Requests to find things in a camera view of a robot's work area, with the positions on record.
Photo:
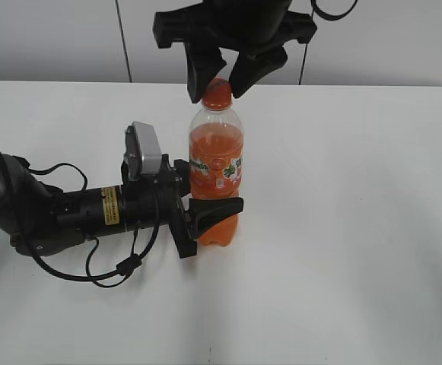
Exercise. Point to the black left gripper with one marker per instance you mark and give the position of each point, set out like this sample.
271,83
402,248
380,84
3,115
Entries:
159,198

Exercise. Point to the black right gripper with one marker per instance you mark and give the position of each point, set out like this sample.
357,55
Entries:
256,30

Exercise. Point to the orange bottle cap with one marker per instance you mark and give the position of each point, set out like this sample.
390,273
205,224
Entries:
218,95

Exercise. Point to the orange soda bottle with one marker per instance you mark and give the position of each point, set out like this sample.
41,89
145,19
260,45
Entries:
215,154

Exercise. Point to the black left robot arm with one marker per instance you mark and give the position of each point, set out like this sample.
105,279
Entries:
55,220

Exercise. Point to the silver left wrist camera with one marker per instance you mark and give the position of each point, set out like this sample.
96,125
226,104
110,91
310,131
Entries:
143,153

